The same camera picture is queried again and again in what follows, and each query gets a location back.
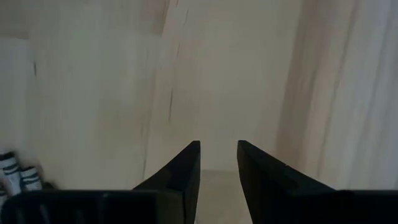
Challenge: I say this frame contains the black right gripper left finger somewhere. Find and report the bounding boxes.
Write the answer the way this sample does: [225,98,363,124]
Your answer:
[133,140,201,224]

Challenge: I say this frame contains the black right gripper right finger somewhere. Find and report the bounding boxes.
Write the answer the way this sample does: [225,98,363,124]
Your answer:
[237,139,338,224]

